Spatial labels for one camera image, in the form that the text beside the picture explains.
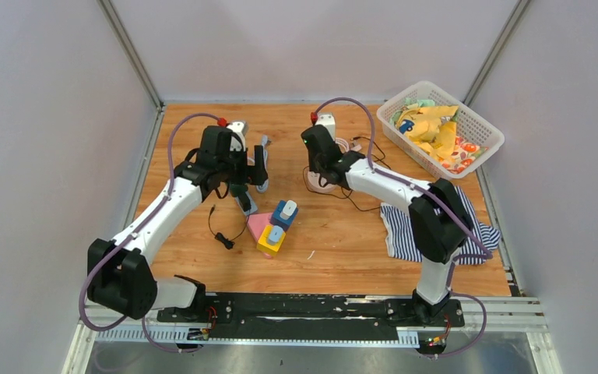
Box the yellow cube power socket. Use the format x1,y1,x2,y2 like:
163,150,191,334
256,224,286,257

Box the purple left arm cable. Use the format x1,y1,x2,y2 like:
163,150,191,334
78,112,228,355

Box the light blue power strip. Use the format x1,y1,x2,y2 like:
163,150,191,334
235,192,258,216

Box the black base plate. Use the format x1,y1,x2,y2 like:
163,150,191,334
157,292,465,342

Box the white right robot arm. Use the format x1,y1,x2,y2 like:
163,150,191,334
301,125,473,326

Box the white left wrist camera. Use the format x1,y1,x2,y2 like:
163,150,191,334
227,121,248,151

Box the white USB charger plug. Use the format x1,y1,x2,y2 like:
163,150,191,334
280,200,297,220

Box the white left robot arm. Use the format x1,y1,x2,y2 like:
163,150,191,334
85,121,267,322

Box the blue striped shirt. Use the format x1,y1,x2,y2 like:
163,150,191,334
380,186,501,265

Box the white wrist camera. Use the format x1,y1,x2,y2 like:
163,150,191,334
315,112,336,140
227,121,248,151

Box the floral cloth in basket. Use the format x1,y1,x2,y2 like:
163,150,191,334
437,136,488,175

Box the white plastic basket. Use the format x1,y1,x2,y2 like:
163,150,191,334
377,81,505,179

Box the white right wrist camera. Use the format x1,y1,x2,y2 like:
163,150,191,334
315,112,336,140

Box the black adapter cable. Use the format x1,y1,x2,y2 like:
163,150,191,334
301,135,393,213

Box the dark green cube socket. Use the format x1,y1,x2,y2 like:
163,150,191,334
228,182,248,199

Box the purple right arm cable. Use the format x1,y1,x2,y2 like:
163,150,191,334
311,97,495,360

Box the blue cube power socket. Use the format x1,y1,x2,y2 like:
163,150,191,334
269,200,298,231

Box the round pink power socket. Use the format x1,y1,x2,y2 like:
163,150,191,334
304,169,337,195

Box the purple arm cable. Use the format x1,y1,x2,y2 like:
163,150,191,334
311,97,495,360
78,112,228,355

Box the light blue small charger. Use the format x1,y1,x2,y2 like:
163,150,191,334
266,225,285,245

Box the yellow cloth in basket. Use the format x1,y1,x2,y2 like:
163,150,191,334
393,104,459,161

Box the pink triangular power socket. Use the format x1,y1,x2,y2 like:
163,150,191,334
247,213,273,245

